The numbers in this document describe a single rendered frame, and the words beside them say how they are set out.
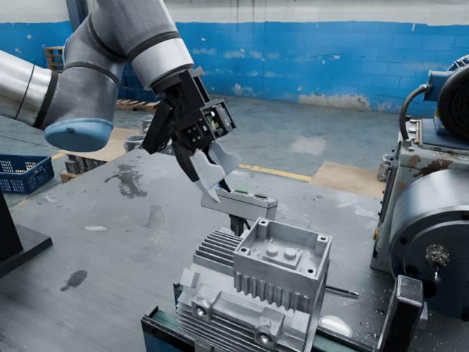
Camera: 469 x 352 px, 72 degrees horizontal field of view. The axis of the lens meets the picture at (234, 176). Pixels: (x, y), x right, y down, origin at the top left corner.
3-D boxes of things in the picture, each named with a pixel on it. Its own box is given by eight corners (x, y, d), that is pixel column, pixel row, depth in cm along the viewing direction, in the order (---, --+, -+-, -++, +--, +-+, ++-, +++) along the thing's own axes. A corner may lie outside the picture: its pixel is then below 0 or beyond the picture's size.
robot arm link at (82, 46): (49, 82, 55) (82, 45, 47) (64, 31, 59) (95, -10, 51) (102, 106, 61) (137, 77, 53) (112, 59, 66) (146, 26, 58)
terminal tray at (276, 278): (326, 271, 52) (333, 235, 49) (310, 321, 43) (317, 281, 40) (258, 249, 57) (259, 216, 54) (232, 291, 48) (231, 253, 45)
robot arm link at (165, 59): (120, 70, 50) (160, 63, 57) (135, 98, 51) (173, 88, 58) (156, 40, 44) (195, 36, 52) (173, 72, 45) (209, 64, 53)
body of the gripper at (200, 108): (216, 144, 48) (178, 68, 46) (178, 161, 53) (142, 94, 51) (239, 130, 54) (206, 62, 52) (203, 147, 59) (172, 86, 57)
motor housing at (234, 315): (321, 317, 62) (335, 238, 54) (292, 415, 47) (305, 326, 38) (229, 283, 70) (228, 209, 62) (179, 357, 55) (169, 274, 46)
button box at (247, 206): (275, 220, 77) (279, 199, 76) (265, 225, 70) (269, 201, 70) (213, 203, 84) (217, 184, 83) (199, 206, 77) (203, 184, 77)
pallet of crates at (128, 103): (175, 102, 602) (171, 57, 567) (153, 112, 534) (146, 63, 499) (121, 97, 635) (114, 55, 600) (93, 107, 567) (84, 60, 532)
